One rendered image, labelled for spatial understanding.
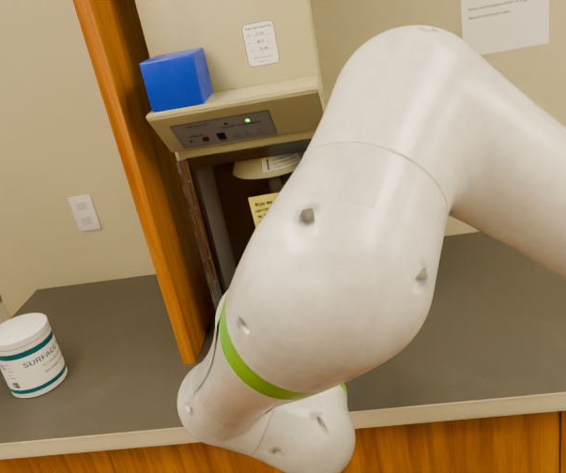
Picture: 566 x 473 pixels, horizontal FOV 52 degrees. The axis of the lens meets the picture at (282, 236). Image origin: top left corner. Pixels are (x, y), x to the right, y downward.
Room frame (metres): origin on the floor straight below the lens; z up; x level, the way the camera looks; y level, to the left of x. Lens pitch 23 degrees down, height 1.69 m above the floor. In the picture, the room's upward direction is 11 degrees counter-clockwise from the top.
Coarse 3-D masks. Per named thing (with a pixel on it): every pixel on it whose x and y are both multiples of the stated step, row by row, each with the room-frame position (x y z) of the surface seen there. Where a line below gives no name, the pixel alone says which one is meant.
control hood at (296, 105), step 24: (216, 96) 1.14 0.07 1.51; (240, 96) 1.08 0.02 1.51; (264, 96) 1.05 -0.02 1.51; (288, 96) 1.04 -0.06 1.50; (312, 96) 1.05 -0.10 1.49; (168, 120) 1.09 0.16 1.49; (192, 120) 1.09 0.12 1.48; (288, 120) 1.10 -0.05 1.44; (312, 120) 1.10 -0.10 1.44; (168, 144) 1.15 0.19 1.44; (216, 144) 1.15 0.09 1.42
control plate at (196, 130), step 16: (256, 112) 1.08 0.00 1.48; (176, 128) 1.10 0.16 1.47; (192, 128) 1.11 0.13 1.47; (208, 128) 1.11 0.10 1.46; (224, 128) 1.11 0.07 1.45; (240, 128) 1.11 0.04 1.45; (256, 128) 1.11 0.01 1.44; (272, 128) 1.11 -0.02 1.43; (192, 144) 1.15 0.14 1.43; (208, 144) 1.15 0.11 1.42
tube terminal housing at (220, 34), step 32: (160, 0) 1.19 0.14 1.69; (192, 0) 1.18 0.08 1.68; (224, 0) 1.17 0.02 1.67; (256, 0) 1.16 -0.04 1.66; (288, 0) 1.15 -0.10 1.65; (160, 32) 1.19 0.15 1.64; (192, 32) 1.18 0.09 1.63; (224, 32) 1.17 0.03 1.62; (288, 32) 1.15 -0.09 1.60; (224, 64) 1.18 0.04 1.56; (288, 64) 1.16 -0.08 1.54
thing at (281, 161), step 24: (288, 144) 1.15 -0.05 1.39; (192, 168) 1.18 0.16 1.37; (216, 168) 1.17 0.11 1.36; (240, 168) 1.17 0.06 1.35; (264, 168) 1.16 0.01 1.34; (288, 168) 1.15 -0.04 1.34; (216, 192) 1.18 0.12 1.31; (240, 192) 1.17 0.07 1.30; (264, 192) 1.16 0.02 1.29; (216, 216) 1.18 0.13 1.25; (240, 216) 1.17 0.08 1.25; (216, 240) 1.18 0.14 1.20; (240, 240) 1.17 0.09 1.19; (216, 264) 1.18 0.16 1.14
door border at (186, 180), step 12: (180, 168) 1.19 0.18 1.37; (180, 180) 1.18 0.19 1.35; (192, 192) 1.18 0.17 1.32; (192, 204) 1.18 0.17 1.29; (204, 228) 1.18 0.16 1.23; (204, 240) 1.18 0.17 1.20; (204, 252) 1.18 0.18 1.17; (204, 264) 1.18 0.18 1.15; (216, 276) 1.18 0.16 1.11; (216, 288) 1.18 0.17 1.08; (216, 300) 1.18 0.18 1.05
